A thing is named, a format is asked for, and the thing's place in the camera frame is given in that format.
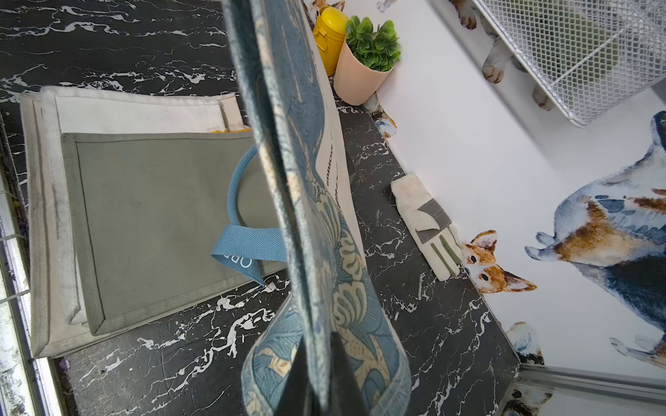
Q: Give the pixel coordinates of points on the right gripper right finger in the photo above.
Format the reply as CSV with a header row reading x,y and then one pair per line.
x,y
345,395

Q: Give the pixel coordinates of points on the cream bag with blue handles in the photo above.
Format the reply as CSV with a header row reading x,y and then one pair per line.
x,y
299,143

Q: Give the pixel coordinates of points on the grey-green canvas bag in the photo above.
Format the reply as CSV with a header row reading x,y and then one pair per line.
x,y
162,221

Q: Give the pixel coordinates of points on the yellow toy bucket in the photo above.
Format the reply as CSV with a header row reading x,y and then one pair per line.
x,y
330,33

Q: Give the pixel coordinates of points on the pink pot green plant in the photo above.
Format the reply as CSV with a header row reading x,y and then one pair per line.
x,y
368,56

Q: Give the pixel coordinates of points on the white gardening glove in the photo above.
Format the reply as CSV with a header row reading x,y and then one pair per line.
x,y
429,225

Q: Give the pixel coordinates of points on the white wire mesh basket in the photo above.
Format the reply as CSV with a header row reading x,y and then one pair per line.
x,y
638,26

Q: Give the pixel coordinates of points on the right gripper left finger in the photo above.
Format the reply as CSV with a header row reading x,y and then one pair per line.
x,y
296,399

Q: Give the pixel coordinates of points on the cream canvas bag with print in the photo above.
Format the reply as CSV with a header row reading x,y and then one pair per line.
x,y
59,319

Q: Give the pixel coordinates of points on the white bag with yellow handles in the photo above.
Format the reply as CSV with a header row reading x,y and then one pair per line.
x,y
84,110

